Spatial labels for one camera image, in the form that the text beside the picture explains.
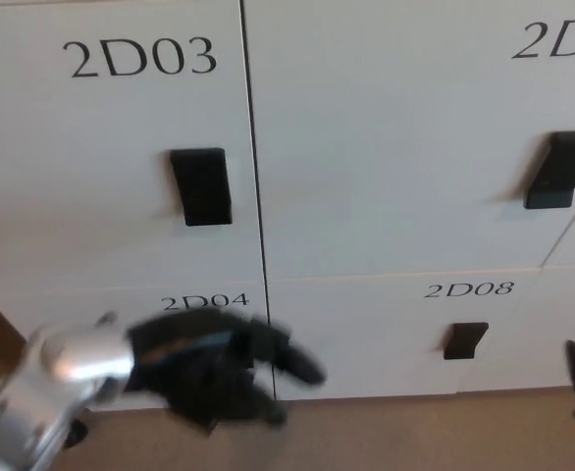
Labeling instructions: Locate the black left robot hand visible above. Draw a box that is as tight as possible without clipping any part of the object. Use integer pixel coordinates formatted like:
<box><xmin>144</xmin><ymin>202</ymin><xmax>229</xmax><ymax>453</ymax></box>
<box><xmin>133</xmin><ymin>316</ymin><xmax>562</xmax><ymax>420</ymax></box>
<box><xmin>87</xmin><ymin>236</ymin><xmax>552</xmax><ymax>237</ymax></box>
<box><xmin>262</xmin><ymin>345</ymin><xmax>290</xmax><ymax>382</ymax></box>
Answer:
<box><xmin>125</xmin><ymin>308</ymin><xmax>328</xmax><ymax>434</ymax></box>

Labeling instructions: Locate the white cabinet door 2D07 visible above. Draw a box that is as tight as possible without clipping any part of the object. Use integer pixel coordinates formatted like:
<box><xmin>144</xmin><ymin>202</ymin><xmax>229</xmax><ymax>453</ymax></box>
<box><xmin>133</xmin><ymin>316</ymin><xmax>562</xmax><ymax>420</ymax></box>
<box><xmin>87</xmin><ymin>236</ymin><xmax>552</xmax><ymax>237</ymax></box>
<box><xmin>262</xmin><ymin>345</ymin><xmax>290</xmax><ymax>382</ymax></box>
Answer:
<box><xmin>241</xmin><ymin>0</ymin><xmax>575</xmax><ymax>284</ymax></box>

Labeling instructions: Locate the white cabinet door 2D04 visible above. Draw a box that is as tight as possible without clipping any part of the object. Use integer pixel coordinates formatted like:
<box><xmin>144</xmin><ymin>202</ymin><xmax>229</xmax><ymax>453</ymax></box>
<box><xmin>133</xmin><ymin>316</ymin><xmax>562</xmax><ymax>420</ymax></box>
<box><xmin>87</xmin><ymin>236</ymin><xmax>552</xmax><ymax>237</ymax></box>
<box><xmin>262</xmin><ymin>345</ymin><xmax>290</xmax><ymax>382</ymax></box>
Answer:
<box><xmin>0</xmin><ymin>279</ymin><xmax>278</xmax><ymax>413</ymax></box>

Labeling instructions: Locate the white cabinet door 2D08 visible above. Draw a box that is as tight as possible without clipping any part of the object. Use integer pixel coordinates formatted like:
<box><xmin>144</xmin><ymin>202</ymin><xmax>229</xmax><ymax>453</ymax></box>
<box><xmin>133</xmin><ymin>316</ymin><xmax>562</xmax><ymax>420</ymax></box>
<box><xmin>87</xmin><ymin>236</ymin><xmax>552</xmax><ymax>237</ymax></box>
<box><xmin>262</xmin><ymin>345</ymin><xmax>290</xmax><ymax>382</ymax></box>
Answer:
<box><xmin>266</xmin><ymin>267</ymin><xmax>544</xmax><ymax>401</ymax></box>

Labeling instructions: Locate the white cabinet door 2D03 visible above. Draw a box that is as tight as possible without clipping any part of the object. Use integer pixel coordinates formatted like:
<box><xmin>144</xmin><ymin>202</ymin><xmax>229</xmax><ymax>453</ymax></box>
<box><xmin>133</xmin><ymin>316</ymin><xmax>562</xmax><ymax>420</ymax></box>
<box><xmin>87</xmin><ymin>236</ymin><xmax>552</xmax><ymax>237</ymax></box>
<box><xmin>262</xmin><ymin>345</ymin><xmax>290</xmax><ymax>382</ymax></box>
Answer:
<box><xmin>0</xmin><ymin>0</ymin><xmax>268</xmax><ymax>295</ymax></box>

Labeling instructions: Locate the black cabinet door handle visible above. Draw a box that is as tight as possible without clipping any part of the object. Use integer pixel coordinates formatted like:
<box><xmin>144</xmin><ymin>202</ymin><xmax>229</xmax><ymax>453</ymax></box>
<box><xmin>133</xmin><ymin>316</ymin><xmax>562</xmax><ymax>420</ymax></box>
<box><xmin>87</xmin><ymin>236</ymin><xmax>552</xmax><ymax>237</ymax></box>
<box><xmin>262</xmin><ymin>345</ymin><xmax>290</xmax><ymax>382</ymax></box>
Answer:
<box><xmin>522</xmin><ymin>130</ymin><xmax>575</xmax><ymax>211</ymax></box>
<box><xmin>442</xmin><ymin>322</ymin><xmax>490</xmax><ymax>362</ymax></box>
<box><xmin>169</xmin><ymin>146</ymin><xmax>235</xmax><ymax>228</ymax></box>

